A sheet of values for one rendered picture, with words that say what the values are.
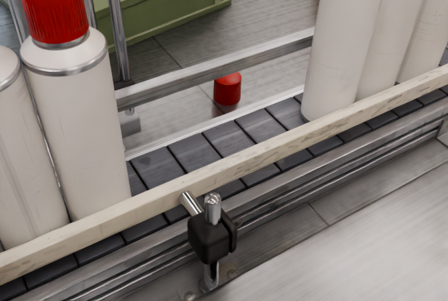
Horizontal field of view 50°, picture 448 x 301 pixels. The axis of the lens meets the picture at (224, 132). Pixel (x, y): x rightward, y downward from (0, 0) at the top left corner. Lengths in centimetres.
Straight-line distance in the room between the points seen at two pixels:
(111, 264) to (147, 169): 10
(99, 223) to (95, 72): 12
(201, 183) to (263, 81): 27
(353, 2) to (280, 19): 36
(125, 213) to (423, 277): 23
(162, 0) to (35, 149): 42
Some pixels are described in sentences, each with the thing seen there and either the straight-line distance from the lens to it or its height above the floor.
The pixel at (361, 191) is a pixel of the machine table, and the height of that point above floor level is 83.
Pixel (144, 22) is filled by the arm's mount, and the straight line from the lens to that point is 70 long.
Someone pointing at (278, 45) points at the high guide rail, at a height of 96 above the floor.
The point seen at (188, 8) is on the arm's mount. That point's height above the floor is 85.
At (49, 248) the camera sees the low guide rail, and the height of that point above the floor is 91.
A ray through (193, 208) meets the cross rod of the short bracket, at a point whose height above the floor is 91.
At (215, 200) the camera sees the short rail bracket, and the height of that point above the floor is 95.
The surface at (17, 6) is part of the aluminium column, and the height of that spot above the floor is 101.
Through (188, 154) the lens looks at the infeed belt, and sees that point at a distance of 45.
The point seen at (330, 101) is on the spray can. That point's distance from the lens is 47.
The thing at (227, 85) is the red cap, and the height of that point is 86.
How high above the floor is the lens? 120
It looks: 43 degrees down
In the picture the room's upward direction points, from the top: 2 degrees clockwise
